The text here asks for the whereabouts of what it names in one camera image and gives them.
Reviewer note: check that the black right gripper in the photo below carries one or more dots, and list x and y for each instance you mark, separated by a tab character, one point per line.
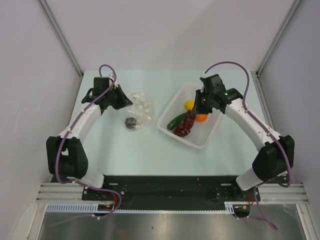
197	108

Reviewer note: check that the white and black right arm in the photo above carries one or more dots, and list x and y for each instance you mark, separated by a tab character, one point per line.
275	153

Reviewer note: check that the aluminium front frame rail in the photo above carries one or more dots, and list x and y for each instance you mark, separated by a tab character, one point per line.
270	193

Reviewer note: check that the green fake vegetable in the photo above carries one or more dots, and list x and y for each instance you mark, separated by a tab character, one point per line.
174	122

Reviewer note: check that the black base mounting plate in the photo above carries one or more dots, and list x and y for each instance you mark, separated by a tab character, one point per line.
221	188

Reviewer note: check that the dark round fake fruit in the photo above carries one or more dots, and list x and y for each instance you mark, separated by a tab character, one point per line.
130	122

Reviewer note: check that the aluminium corner post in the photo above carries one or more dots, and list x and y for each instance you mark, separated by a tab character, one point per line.
289	16
51	19

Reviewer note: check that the clear zip top bag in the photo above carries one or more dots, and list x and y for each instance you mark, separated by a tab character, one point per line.
143	108

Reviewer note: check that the aluminium right corner post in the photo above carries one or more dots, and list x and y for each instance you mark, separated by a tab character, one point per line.
289	16

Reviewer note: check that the dark purple fake grapes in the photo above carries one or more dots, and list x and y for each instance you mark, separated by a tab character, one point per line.
184	127

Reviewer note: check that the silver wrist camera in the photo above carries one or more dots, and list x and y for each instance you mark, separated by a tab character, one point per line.
203	76
112	76

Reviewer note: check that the yellow fake fruit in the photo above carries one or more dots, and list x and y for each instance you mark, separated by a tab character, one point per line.
189	104

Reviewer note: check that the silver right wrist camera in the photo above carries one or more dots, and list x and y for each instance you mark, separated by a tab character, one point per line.
203	76

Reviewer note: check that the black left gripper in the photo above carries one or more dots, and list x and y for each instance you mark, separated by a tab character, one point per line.
124	101

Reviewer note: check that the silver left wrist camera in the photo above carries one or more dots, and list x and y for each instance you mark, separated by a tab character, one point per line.
112	76

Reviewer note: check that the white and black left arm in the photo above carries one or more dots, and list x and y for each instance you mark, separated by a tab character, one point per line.
66	156

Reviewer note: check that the white perforated plastic basket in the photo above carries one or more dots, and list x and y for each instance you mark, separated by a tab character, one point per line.
201	131

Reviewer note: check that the aluminium left corner post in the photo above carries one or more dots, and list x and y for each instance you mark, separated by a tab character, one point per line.
51	19

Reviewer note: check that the white slotted cable duct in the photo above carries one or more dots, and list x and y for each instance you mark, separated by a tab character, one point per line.
96	208

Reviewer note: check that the orange fake fruit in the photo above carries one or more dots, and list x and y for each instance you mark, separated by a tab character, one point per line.
201	117

